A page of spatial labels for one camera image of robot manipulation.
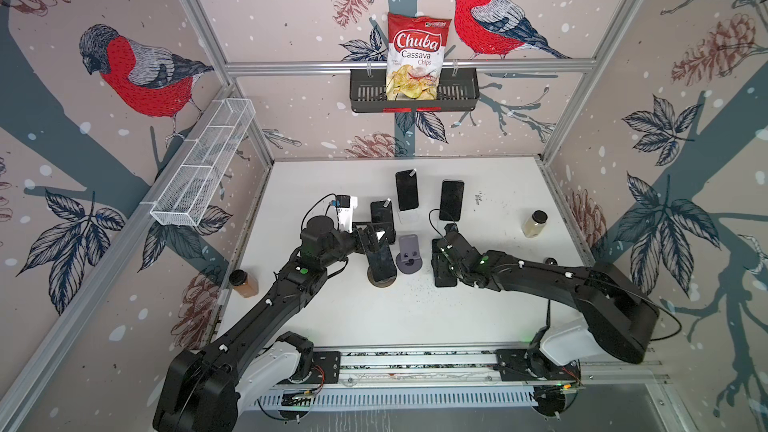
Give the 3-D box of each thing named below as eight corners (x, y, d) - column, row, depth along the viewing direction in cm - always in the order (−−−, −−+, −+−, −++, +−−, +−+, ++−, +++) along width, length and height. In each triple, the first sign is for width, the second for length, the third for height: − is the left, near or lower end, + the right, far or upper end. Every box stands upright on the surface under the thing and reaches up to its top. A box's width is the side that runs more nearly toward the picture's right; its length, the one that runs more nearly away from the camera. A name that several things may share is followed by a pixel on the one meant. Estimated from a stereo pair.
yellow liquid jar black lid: (523, 238, 100) (535, 221, 92) (520, 227, 103) (531, 210, 95) (537, 238, 100) (550, 221, 92) (533, 227, 103) (545, 210, 95)
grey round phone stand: (396, 273, 92) (396, 261, 85) (396, 247, 98) (396, 234, 91) (420, 273, 92) (422, 261, 85) (418, 247, 98) (420, 234, 91)
